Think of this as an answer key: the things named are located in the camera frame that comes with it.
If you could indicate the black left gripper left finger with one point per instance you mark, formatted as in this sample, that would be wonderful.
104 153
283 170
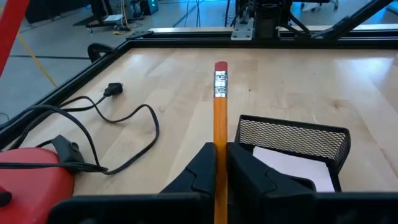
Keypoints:
202 174

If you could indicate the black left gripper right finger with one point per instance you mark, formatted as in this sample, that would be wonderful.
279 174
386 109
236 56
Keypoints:
248 186

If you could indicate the pink sticky note pad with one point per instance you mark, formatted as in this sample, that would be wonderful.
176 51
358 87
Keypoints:
295 168

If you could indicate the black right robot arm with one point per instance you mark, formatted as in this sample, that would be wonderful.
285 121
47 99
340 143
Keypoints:
269 18

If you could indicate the black mesh desk organizer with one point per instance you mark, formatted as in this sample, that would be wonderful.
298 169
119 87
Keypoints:
292 137

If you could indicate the red desk lamp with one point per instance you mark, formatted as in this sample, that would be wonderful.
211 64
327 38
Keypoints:
31 186

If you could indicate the black metal stand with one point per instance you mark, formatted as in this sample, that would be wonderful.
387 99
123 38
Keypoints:
351 19

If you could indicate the black aluminium table frame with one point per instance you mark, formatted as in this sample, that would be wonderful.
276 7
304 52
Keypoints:
186 43

